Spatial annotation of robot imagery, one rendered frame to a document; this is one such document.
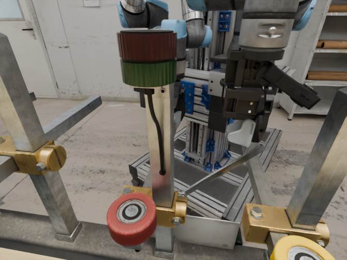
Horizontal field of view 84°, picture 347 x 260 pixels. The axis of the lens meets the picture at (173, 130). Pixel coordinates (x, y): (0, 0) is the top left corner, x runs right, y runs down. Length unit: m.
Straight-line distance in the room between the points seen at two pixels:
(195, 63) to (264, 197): 0.85
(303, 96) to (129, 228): 0.35
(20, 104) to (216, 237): 0.47
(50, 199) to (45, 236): 0.16
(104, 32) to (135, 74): 3.04
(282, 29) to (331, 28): 3.04
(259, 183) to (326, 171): 0.18
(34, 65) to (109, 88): 1.24
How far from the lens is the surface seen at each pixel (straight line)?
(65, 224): 0.56
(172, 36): 0.20
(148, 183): 0.45
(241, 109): 0.37
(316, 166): 0.36
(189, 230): 0.51
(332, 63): 3.51
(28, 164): 0.45
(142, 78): 0.20
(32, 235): 0.66
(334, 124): 0.33
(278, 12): 0.34
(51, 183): 0.48
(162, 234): 0.47
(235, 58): 0.35
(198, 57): 1.15
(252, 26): 0.34
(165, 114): 0.27
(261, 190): 0.48
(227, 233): 0.51
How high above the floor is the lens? 1.18
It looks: 29 degrees down
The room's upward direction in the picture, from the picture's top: straight up
